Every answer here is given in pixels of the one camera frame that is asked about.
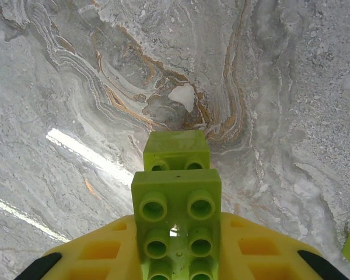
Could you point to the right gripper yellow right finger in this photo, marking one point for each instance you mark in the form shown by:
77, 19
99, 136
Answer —
236, 262

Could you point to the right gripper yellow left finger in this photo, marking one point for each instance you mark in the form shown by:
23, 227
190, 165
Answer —
105, 259

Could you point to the small green lego brick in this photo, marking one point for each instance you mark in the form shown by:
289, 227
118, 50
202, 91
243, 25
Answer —
175, 146

